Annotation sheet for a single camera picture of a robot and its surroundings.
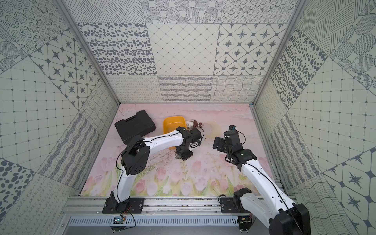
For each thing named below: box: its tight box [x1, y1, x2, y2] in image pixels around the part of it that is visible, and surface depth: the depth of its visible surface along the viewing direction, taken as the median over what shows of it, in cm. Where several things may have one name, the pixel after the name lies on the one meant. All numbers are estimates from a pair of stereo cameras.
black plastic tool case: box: [114, 109, 157, 145], surface depth 104 cm
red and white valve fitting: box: [186, 118, 205, 132], surface depth 106 cm
